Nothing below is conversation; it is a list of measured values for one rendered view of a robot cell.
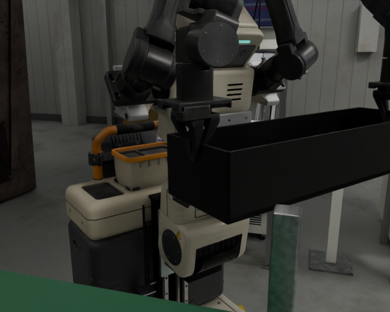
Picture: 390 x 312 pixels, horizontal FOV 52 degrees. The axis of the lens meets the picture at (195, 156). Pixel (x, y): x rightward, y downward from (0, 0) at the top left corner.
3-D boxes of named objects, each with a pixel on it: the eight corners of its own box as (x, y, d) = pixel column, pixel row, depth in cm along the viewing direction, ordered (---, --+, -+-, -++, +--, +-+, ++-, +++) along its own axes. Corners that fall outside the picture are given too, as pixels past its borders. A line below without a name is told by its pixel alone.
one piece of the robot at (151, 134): (91, 200, 144) (77, 140, 146) (174, 182, 163) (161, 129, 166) (101, 196, 135) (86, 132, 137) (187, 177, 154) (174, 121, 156)
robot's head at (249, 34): (154, 39, 104) (174, -11, 94) (218, 40, 116) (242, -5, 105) (176, 79, 99) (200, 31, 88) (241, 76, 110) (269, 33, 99)
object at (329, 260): (353, 275, 229) (368, 143, 208) (309, 269, 235) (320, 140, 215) (349, 255, 251) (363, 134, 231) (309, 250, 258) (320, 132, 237)
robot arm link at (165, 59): (156, 69, 92) (134, 60, 90) (174, 41, 84) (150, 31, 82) (151, 101, 87) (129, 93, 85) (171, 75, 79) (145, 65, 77)
